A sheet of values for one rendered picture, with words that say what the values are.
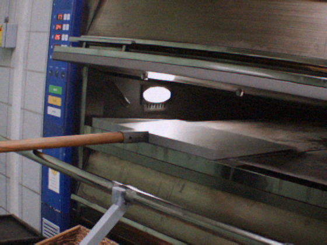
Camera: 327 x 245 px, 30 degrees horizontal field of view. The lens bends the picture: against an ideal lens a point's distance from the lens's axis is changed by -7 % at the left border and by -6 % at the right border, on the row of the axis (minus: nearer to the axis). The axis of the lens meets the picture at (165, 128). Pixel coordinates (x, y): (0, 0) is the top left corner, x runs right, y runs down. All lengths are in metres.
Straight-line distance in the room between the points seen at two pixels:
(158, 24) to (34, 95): 0.75
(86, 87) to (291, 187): 0.87
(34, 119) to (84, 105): 0.35
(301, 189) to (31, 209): 1.30
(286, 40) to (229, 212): 0.48
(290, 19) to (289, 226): 0.49
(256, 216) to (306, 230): 0.16
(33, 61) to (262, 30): 1.12
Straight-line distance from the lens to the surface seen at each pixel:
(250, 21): 1.54
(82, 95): 2.08
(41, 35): 2.34
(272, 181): 1.49
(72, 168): 1.46
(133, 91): 2.18
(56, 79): 2.17
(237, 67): 1.36
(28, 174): 2.44
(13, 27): 2.52
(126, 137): 1.77
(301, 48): 1.41
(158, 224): 1.79
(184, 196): 1.74
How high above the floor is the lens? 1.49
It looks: 8 degrees down
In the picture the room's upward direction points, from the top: 4 degrees clockwise
